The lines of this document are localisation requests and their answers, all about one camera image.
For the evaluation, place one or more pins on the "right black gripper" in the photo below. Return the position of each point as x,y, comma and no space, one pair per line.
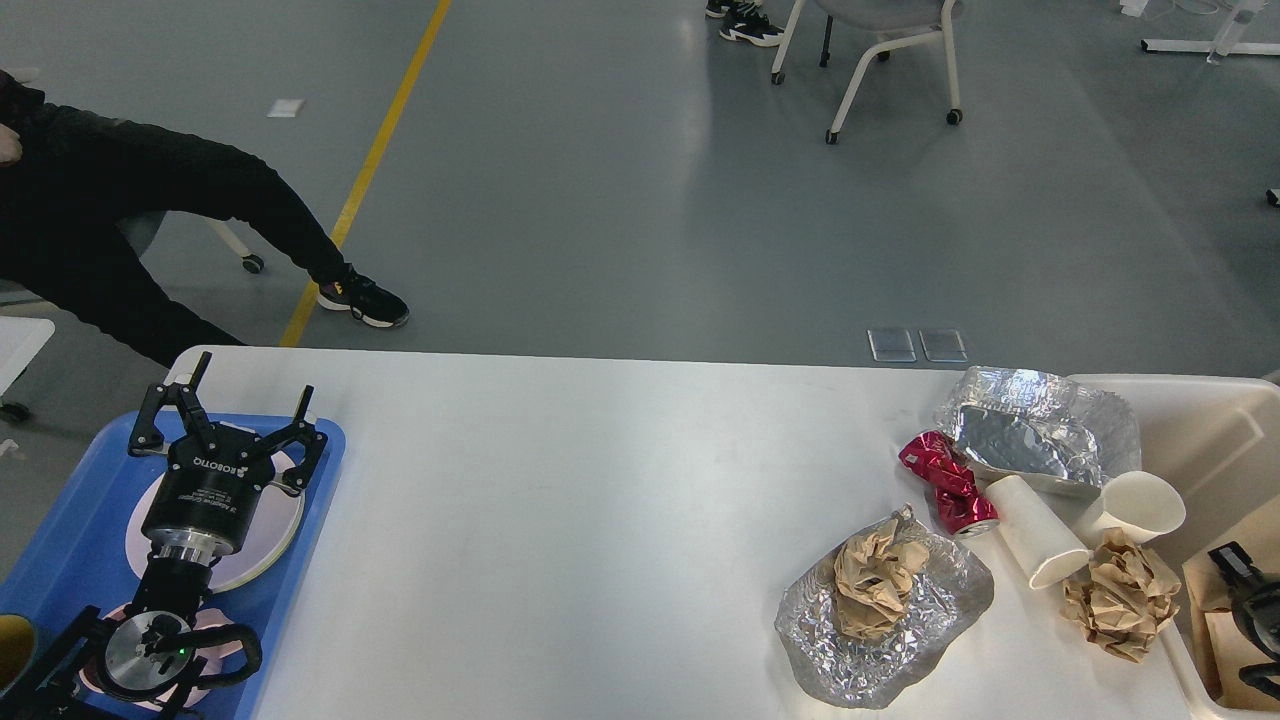
1255,609

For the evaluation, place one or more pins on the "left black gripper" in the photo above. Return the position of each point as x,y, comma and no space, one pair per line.
205,490

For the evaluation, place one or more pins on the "brown paper bag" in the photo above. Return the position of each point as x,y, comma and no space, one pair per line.
1219,649

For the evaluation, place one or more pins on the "pink plate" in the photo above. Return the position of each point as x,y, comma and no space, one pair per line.
276,519

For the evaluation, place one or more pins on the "pink HOME mug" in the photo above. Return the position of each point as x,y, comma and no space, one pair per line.
156,660

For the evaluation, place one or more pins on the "foil tray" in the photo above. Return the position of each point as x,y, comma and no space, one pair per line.
947,596

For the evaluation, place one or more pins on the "dark teal cup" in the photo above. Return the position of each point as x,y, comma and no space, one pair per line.
18,643

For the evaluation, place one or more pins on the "brown paper ball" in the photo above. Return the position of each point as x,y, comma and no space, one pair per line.
874,576

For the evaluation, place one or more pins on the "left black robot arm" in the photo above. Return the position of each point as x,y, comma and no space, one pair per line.
158,583

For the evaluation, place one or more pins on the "crumpled brown paper scrap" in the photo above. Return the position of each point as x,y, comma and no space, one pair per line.
1124,598

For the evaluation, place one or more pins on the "white plastic bin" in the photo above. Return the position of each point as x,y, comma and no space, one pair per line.
1216,441

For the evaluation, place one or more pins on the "black sneaker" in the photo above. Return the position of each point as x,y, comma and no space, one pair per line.
362,298

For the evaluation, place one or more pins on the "lying white paper cup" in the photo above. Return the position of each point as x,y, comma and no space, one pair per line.
1044,547

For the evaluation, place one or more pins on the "blue plastic tray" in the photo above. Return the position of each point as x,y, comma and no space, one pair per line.
77,558

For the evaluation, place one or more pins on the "white side table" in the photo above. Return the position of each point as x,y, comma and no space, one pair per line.
21,340

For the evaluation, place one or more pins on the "back crumpled foil container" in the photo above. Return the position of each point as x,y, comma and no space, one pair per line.
1060,436

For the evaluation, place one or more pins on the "crushed red can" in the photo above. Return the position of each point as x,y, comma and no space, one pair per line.
961,507

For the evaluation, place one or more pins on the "seated person in black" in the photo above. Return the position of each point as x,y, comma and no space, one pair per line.
80,174

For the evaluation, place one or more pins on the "right floor socket cover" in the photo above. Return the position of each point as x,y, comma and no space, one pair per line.
943,345

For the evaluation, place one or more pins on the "floor socket cover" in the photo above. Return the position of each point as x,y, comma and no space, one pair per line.
891,345
943,345

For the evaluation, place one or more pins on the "left floor socket cover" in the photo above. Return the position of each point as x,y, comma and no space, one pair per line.
891,345

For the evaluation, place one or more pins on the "white stand base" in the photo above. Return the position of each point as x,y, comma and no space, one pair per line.
1227,41

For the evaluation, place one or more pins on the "black sneakers at top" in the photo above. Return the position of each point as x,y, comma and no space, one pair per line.
744,21

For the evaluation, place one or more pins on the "white frame office chair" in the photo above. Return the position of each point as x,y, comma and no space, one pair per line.
897,25

